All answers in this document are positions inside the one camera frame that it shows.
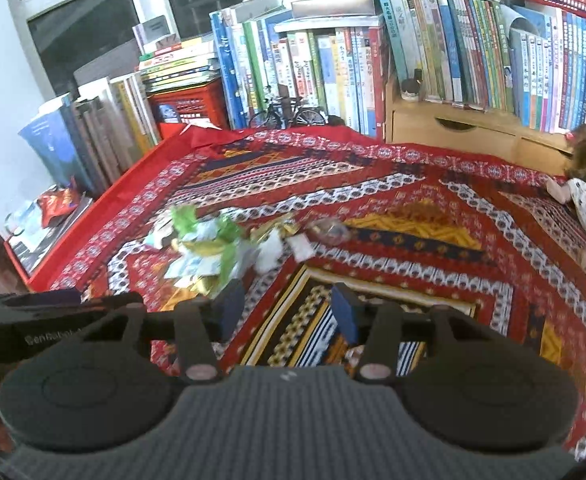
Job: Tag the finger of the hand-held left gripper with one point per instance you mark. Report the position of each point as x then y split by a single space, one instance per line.
115 301
60 296

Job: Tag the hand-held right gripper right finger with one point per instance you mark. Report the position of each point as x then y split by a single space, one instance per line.
345 316

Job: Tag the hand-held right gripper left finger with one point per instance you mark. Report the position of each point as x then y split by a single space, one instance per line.
230 306

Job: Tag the pile of wrappers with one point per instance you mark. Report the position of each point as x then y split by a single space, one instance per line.
208 250

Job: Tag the red patterned cloth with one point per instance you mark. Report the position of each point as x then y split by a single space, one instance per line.
423 220

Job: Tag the stack of magazines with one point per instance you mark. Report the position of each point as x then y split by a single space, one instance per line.
38 240

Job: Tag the white crumpled paper packet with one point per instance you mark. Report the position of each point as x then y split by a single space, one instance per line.
300 248

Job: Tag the clear plastic wrapper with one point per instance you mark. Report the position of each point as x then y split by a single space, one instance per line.
330 231

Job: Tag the red snack bag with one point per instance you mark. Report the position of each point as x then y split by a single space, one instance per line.
60 205

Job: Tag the large blue book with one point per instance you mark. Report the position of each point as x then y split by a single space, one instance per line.
53 147

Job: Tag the row of upright grey books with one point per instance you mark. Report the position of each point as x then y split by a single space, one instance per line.
118 120

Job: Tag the black bicycle model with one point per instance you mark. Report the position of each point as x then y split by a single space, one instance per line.
285 112

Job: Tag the red plastic crate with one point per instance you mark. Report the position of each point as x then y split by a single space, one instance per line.
193 105

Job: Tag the wooden drawer cabinet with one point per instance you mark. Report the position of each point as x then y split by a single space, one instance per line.
473 132

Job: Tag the small dark figurine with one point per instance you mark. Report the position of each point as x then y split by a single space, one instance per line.
411 87

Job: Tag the flat stack of books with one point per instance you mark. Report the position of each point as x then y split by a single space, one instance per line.
180 62

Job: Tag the small grey box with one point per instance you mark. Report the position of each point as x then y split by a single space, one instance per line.
155 30

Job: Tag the row of books on cabinet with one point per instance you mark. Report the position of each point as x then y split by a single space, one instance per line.
498 50

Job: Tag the long grey box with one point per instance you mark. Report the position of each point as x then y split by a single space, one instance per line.
333 7

